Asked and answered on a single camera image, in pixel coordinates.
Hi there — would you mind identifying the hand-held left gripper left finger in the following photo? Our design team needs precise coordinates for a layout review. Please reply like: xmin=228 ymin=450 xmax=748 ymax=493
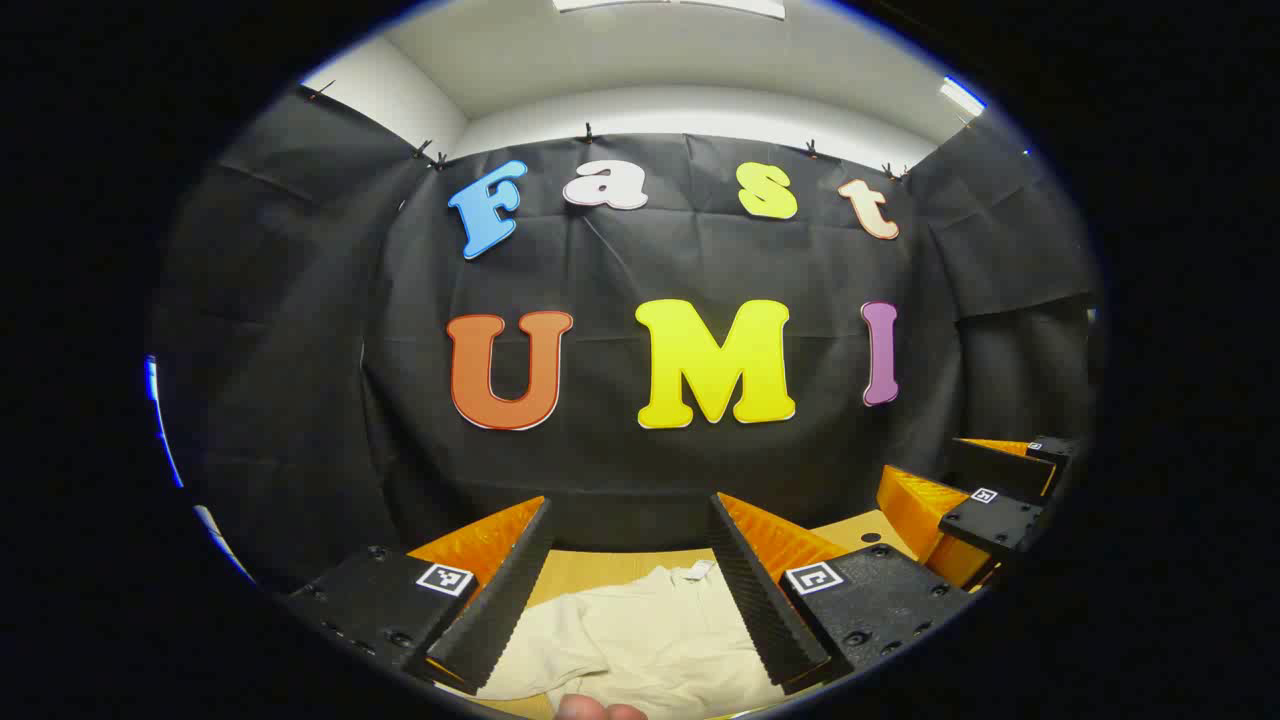
xmin=285 ymin=495 xmax=556 ymax=696

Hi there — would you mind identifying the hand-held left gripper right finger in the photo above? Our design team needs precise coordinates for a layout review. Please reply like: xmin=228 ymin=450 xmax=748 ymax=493
xmin=708 ymin=492 xmax=979 ymax=693

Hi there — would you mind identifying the cream white garment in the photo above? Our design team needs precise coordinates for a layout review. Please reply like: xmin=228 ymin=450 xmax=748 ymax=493
xmin=478 ymin=560 xmax=791 ymax=720

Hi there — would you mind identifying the black backdrop cloth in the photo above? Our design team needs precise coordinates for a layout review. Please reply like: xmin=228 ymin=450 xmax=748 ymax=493
xmin=150 ymin=85 xmax=1101 ymax=591

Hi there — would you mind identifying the small ceiling light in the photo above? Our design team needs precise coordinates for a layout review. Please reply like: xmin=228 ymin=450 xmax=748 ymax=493
xmin=940 ymin=76 xmax=988 ymax=117

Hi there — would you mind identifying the row of black cloth clips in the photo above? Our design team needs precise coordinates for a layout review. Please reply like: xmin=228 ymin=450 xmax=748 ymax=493
xmin=305 ymin=80 xmax=906 ymax=183

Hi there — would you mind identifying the long ceiling light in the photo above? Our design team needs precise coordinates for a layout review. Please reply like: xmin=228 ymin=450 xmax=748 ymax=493
xmin=555 ymin=0 xmax=788 ymax=21

